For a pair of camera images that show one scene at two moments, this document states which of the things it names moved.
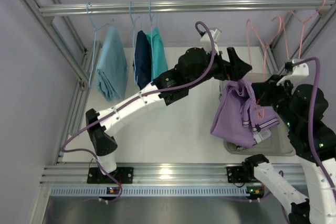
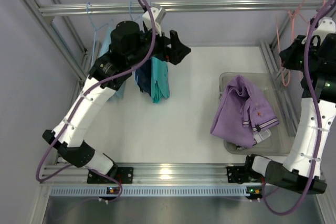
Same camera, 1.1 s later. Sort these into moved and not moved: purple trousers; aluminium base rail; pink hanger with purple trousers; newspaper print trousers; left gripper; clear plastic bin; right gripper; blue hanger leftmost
Moved: right gripper; left gripper; pink hanger with purple trousers
Not moved: newspaper print trousers; aluminium base rail; clear plastic bin; blue hanger leftmost; purple trousers
